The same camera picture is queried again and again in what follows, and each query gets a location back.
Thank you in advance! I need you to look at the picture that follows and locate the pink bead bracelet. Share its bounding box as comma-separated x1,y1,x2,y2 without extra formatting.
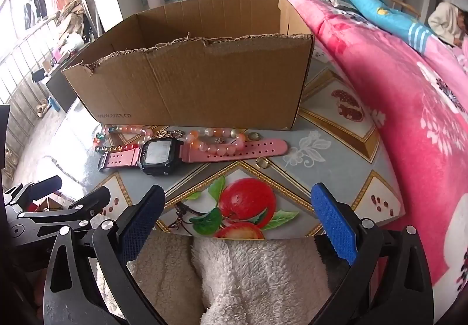
186,128,247,156

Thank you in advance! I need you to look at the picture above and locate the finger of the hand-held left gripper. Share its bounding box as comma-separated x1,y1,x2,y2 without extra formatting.
3,175,63,216
7,186,111,249

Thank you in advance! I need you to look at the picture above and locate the blue cartoon pillow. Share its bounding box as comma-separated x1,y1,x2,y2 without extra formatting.
334,0,434,55

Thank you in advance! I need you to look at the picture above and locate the pink floral blanket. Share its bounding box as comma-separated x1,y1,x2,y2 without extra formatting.
274,0,468,311

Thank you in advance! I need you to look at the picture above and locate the wooden chair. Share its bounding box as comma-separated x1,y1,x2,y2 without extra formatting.
389,0,421,20

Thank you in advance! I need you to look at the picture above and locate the metal window railing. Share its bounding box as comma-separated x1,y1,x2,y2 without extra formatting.
0,16,59,172

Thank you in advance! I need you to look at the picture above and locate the pile of clothes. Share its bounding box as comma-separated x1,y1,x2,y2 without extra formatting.
56,0,96,51

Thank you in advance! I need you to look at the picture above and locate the multicolour bead bracelet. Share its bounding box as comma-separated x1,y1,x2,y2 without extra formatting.
93,124,154,154

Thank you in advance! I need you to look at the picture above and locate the digital wrist watch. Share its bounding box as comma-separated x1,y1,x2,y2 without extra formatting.
98,138,289,176

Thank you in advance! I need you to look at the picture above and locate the grey cabinet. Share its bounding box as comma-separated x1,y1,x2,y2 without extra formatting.
46,71,77,114

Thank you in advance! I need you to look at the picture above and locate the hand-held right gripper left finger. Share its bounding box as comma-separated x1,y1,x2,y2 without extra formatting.
43,184,167,325

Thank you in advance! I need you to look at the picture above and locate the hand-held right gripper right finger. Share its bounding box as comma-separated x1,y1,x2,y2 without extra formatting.
309,182,434,325

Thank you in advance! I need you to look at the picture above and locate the dark hanging jacket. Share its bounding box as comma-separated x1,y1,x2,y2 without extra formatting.
24,0,48,29

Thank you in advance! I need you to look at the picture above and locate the brown cardboard box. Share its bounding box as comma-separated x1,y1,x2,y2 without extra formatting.
62,0,315,131

